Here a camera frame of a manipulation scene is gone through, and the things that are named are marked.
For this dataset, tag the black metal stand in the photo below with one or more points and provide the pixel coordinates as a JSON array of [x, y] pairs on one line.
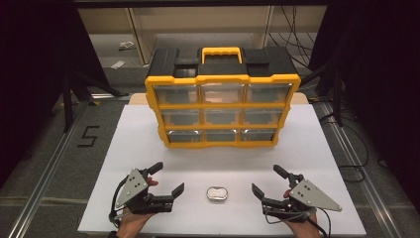
[[67, 105], [337, 99]]

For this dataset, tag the flat white paper scrap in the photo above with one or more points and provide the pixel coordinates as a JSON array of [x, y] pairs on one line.
[[118, 64]]

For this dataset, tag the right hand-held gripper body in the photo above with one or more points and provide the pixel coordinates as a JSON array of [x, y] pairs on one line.
[[313, 196]]

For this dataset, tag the light wooden shelf unit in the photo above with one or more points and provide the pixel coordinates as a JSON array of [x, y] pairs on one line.
[[198, 20]]

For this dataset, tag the oval silver metal tin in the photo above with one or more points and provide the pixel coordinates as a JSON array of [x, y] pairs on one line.
[[217, 194]]

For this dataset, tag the set of clear drawers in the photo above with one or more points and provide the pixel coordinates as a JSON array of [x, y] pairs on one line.
[[222, 116]]

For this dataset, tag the person's left hand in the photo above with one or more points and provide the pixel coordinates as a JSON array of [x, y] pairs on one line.
[[132, 224]]

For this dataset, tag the yellow black drawer organizer cabinet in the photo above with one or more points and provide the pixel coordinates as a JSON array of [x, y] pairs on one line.
[[270, 62]]

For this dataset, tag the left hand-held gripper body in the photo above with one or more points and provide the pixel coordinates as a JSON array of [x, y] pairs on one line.
[[132, 186]]

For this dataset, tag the clear plastic organizer drawer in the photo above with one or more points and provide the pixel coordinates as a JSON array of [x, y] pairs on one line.
[[184, 136]]

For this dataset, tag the person's right hand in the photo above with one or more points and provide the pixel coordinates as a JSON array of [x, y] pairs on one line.
[[303, 228]]

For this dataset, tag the crumpled white paper scrap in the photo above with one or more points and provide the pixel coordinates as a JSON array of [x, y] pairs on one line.
[[127, 44]]

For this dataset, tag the black curtain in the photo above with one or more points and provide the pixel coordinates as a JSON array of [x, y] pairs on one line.
[[389, 66], [26, 66]]

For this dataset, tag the aluminium floor rail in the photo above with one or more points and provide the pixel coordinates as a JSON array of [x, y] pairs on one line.
[[39, 185], [356, 172]]

